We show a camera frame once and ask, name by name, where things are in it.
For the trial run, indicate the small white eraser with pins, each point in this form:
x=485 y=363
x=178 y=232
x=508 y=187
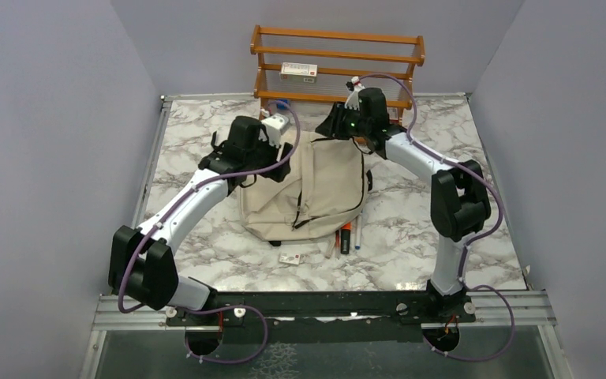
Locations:
x=290 y=258

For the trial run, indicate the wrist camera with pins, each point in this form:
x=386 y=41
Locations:
x=273 y=126
x=354 y=87

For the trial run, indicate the red pen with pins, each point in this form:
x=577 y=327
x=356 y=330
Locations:
x=337 y=245

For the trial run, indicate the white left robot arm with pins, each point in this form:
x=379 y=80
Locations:
x=142 y=268

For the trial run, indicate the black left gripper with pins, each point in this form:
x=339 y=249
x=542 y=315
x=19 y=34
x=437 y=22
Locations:
x=279 y=173

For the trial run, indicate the orange wooden shelf rack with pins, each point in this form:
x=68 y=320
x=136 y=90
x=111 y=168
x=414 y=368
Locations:
x=385 y=61

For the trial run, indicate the blue whiteboard marker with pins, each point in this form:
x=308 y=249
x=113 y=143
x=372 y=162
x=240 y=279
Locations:
x=358 y=232

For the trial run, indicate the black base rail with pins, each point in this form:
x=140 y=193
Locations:
x=322 y=317

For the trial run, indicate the orange highlighter marker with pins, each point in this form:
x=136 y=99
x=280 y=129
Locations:
x=345 y=238

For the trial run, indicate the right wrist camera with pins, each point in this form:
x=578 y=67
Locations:
x=354 y=87

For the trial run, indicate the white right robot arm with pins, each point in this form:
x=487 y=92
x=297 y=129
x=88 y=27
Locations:
x=459 y=203

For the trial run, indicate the beige canvas backpack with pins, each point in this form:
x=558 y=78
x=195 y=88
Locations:
x=326 y=188

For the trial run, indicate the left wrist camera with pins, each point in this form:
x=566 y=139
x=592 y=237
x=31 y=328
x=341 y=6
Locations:
x=273 y=126

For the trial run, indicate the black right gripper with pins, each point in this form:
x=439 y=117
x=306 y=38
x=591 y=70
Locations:
x=331 y=127

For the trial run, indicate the white and grey box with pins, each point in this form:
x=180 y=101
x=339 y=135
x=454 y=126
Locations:
x=298 y=73

